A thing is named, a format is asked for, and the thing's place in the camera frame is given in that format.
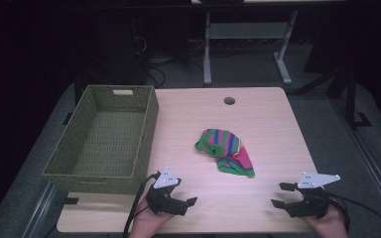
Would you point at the black tape strip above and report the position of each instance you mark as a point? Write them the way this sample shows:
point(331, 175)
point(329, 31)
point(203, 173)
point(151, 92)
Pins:
point(70, 201)

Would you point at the person's right hand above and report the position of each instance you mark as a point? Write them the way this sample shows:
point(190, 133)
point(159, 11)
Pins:
point(327, 225)

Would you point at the person's left hand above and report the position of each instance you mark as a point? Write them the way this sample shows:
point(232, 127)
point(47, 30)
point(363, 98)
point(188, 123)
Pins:
point(147, 222)

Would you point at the striped green pink cloth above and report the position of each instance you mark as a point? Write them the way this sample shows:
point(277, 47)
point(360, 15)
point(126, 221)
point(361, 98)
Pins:
point(226, 148)

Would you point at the green woven basket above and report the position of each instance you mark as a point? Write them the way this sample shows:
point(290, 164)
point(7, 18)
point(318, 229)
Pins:
point(109, 145)

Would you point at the black metal stand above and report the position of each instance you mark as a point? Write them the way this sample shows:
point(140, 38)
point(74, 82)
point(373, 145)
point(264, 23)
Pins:
point(351, 99)

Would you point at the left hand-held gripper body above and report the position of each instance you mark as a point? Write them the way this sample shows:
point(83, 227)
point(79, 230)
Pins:
point(163, 195)

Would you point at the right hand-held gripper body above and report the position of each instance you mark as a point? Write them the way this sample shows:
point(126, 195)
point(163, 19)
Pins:
point(312, 198)

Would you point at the aluminium floor rail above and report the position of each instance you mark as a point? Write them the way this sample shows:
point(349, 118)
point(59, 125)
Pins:
point(39, 211)
point(370, 155)

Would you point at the grey metal desk frame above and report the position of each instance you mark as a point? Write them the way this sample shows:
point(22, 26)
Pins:
point(248, 31)

